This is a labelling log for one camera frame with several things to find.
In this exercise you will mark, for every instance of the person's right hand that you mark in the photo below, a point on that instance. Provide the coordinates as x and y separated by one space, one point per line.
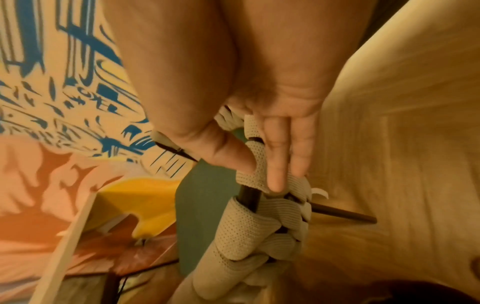
243 59

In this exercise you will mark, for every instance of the teal cushion woven chair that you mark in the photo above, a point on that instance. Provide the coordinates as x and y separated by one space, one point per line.
243 231

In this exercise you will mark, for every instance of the white table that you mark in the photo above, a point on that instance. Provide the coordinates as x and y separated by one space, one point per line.
67 252

